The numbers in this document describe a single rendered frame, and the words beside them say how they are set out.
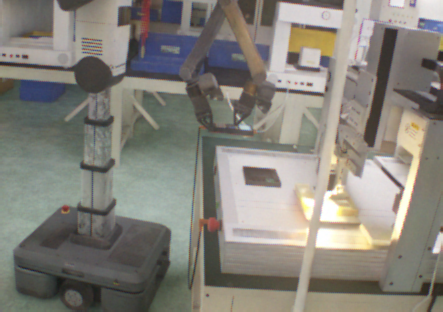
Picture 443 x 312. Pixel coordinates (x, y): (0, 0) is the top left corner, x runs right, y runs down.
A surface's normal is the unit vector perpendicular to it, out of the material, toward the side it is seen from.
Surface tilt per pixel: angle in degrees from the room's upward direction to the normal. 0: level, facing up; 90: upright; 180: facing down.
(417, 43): 90
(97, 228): 90
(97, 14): 90
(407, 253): 90
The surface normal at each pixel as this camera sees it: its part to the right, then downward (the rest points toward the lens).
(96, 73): -0.16, 0.29
